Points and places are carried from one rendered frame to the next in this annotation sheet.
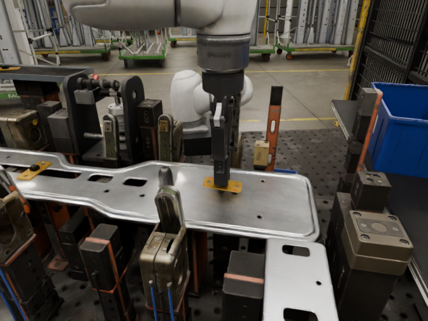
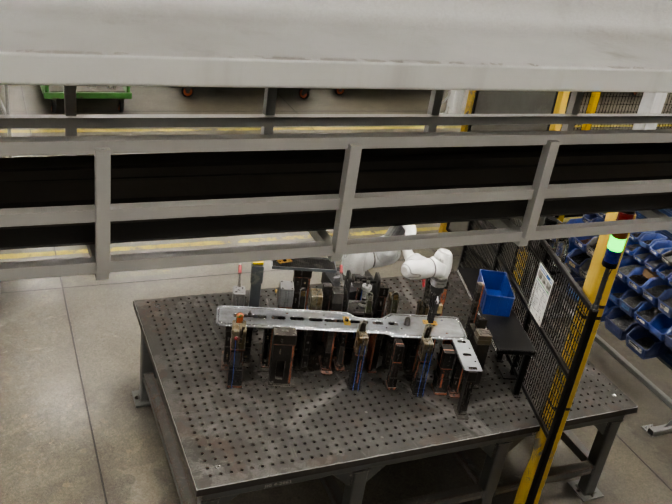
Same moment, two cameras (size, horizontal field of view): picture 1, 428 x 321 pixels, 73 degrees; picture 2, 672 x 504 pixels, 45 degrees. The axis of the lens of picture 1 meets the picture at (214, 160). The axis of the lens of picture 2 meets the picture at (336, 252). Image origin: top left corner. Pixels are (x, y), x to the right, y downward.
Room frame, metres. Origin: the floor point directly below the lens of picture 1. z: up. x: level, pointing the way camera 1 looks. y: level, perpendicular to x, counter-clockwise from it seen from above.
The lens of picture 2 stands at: (-2.82, 1.90, 3.36)
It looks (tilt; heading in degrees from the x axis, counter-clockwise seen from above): 28 degrees down; 339
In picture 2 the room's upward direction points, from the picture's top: 9 degrees clockwise
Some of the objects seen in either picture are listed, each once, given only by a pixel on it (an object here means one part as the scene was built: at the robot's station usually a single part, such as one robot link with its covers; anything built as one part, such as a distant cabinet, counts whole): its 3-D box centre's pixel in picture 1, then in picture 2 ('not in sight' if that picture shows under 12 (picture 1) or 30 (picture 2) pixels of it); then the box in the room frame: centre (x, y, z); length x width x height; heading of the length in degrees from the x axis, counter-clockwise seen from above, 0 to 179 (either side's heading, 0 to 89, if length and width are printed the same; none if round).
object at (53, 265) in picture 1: (55, 215); (342, 342); (0.63, 0.44, 0.84); 0.13 x 0.05 x 0.29; 169
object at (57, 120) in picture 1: (79, 167); (334, 318); (0.82, 0.44, 0.89); 0.13 x 0.11 x 0.38; 169
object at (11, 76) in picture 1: (32, 72); (303, 263); (0.99, 0.60, 1.16); 0.37 x 0.14 x 0.02; 79
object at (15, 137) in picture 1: (36, 170); (312, 320); (0.80, 0.57, 0.89); 0.13 x 0.11 x 0.38; 169
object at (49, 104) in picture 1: (65, 160); (323, 314); (0.85, 0.49, 0.90); 0.05 x 0.05 x 0.40; 79
